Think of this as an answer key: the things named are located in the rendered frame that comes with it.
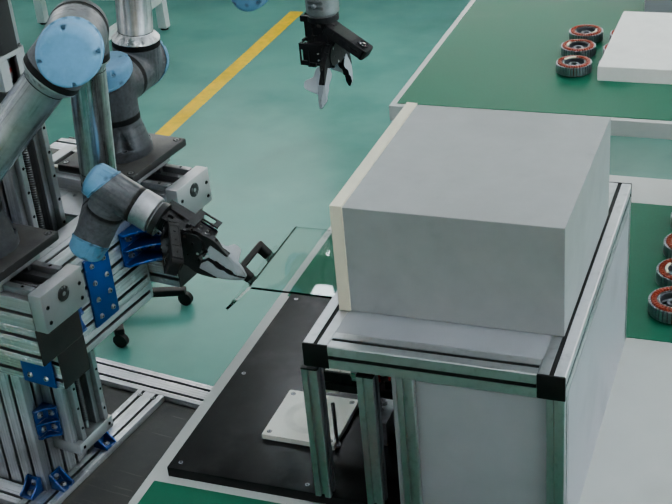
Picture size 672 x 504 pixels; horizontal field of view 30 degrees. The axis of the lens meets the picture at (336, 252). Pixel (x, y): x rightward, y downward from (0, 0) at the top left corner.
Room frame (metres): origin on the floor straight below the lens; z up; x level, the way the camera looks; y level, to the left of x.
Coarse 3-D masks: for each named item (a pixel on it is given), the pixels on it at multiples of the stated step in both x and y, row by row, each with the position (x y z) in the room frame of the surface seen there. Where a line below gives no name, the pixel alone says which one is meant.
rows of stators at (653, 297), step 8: (664, 240) 2.53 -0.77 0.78; (664, 248) 2.52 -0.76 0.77; (664, 264) 2.42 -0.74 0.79; (656, 272) 2.40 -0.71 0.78; (664, 272) 2.39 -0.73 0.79; (656, 280) 2.40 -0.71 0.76; (664, 280) 2.37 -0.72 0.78; (664, 288) 2.32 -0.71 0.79; (656, 296) 2.29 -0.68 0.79; (664, 296) 2.31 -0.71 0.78; (648, 304) 2.28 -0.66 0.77; (656, 304) 2.26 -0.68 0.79; (656, 312) 2.25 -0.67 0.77; (664, 312) 2.23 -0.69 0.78; (664, 320) 2.23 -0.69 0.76
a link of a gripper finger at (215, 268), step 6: (204, 258) 2.14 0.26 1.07; (204, 264) 2.12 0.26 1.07; (210, 264) 2.12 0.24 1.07; (216, 264) 2.12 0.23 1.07; (204, 270) 2.12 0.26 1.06; (210, 270) 2.12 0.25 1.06; (216, 270) 2.11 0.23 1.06; (222, 270) 2.11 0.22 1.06; (228, 270) 2.11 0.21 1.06; (216, 276) 2.11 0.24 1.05; (222, 276) 2.11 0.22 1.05; (228, 276) 2.10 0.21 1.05; (234, 276) 2.10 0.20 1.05
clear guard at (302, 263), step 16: (288, 240) 2.20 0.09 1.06; (304, 240) 2.19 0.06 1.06; (320, 240) 2.18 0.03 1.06; (272, 256) 2.14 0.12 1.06; (288, 256) 2.13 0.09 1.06; (304, 256) 2.12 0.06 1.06; (320, 256) 2.12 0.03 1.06; (256, 272) 2.13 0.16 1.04; (272, 272) 2.07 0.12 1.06; (288, 272) 2.07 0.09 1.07; (304, 272) 2.06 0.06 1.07; (320, 272) 2.06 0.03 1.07; (256, 288) 2.02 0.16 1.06; (272, 288) 2.02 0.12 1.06; (288, 288) 2.01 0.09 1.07; (304, 288) 2.00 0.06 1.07; (320, 288) 2.00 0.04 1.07; (336, 288) 1.99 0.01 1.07
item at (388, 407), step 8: (392, 400) 1.96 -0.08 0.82; (384, 408) 1.93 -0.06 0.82; (392, 408) 1.93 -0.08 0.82; (384, 416) 1.91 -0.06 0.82; (392, 416) 1.92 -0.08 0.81; (384, 424) 1.89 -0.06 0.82; (392, 424) 1.92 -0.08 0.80; (384, 432) 1.89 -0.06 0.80; (392, 432) 1.91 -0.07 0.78; (384, 440) 1.89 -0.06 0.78
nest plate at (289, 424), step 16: (288, 400) 2.05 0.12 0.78; (336, 400) 2.03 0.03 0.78; (352, 400) 2.03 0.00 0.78; (288, 416) 1.99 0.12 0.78; (304, 416) 1.99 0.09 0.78; (336, 416) 1.98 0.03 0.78; (352, 416) 1.99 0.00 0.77; (272, 432) 1.95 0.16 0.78; (288, 432) 1.94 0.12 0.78; (304, 432) 1.94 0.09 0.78
